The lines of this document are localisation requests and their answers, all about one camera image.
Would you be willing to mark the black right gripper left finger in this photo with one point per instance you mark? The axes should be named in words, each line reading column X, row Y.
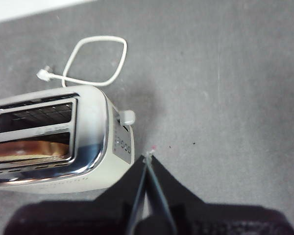
column 88, row 218

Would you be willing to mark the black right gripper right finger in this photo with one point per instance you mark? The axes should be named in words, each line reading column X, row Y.
column 210, row 220

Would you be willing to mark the cream and chrome toaster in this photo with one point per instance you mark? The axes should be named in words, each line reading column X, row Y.
column 93, row 117

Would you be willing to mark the cream toaster lever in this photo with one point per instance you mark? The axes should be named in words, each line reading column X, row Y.
column 127, row 117

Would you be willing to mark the bread slice with brown crust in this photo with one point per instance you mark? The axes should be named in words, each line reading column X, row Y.
column 39, row 148

